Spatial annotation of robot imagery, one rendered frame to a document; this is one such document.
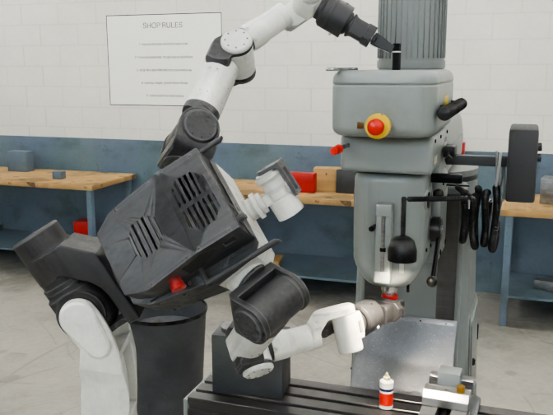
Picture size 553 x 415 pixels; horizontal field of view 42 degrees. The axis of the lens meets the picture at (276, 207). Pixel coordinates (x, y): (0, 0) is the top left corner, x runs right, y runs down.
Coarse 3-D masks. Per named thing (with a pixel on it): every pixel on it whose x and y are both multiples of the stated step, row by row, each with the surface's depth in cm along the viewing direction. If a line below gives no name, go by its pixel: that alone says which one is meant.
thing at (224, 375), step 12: (228, 324) 221; (216, 336) 216; (216, 348) 217; (216, 360) 218; (228, 360) 217; (288, 360) 222; (216, 372) 219; (228, 372) 218; (276, 372) 214; (288, 372) 223; (216, 384) 219; (228, 384) 219; (240, 384) 218; (252, 384) 217; (264, 384) 216; (276, 384) 215; (288, 384) 224; (264, 396) 217; (276, 396) 216
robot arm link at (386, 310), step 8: (368, 296) 201; (376, 296) 201; (368, 304) 190; (376, 304) 192; (384, 304) 196; (392, 304) 196; (400, 304) 197; (376, 312) 190; (384, 312) 193; (392, 312) 196; (400, 312) 196; (376, 320) 189; (384, 320) 194; (392, 320) 197; (376, 328) 190
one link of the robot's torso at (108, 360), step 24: (72, 312) 156; (96, 312) 157; (120, 312) 172; (72, 336) 157; (96, 336) 157; (120, 336) 172; (96, 360) 159; (120, 360) 159; (96, 384) 162; (120, 384) 161; (96, 408) 164; (120, 408) 164
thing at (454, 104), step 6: (450, 102) 188; (456, 102) 189; (462, 102) 200; (444, 108) 170; (450, 108) 171; (456, 108) 181; (462, 108) 199; (438, 114) 171; (444, 114) 170; (450, 114) 170; (444, 120) 170
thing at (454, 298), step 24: (456, 168) 243; (456, 192) 228; (456, 216) 229; (456, 240) 230; (456, 264) 232; (360, 288) 245; (432, 288) 236; (456, 288) 234; (408, 312) 240; (432, 312) 238; (456, 312) 235; (456, 336) 237; (456, 360) 238
